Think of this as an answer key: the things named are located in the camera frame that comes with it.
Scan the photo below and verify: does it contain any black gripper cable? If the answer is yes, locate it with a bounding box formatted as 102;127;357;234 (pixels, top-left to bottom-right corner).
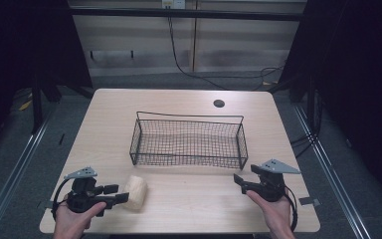
284;186;298;232
51;178;73;221

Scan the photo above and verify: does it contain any long black wall cable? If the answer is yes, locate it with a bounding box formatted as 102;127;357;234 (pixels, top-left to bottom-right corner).
167;15;228;91

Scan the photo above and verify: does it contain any person's left hand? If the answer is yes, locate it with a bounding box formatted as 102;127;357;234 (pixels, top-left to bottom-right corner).
54;201;107;238

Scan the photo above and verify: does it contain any pale bread loaf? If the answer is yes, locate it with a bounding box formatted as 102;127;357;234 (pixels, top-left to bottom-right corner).
122;174;149;211

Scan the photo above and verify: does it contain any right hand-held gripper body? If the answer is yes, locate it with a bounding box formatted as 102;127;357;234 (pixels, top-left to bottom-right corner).
241;158;301;203

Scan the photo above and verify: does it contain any black stand post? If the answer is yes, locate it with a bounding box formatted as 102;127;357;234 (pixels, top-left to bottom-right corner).
30;74;45;134

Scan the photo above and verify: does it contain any white wall socket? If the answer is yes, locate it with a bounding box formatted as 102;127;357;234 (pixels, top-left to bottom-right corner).
161;0;187;10

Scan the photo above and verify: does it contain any person's right hand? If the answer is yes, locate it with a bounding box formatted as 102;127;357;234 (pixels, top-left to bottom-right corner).
246;191;293;233

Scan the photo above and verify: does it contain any grey tape piece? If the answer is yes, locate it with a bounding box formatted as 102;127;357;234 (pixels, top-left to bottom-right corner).
297;196;321;207

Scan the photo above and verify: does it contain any black floor cable bundle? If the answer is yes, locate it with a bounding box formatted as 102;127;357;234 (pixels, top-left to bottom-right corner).
289;130;321;158

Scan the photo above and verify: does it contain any metal floor rail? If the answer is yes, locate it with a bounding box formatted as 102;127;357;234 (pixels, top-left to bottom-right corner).
292;104;374;239
0;111;54;239

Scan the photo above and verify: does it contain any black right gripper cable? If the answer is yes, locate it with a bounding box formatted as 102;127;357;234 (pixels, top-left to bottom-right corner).
284;186;298;232

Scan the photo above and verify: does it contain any black horizontal bar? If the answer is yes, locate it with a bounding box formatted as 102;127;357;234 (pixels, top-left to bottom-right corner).
69;7;308;22

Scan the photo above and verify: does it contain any black looped floor cable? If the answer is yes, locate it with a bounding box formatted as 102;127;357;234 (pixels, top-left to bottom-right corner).
252;65;287;92

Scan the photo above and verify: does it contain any yellow floor tape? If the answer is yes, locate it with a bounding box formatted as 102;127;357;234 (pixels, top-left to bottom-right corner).
18;99;34;112

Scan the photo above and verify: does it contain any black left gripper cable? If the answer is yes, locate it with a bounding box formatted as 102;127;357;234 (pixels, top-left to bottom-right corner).
51;178;73;221

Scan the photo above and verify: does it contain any dark curtain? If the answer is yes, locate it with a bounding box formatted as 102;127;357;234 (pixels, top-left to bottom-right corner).
0;0;94;101
278;0;382;200

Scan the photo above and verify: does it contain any black wire mesh basket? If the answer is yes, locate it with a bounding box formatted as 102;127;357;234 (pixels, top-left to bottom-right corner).
128;111;249;171

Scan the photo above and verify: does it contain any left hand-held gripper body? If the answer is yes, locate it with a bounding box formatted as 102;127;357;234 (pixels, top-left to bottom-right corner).
63;166;116;217

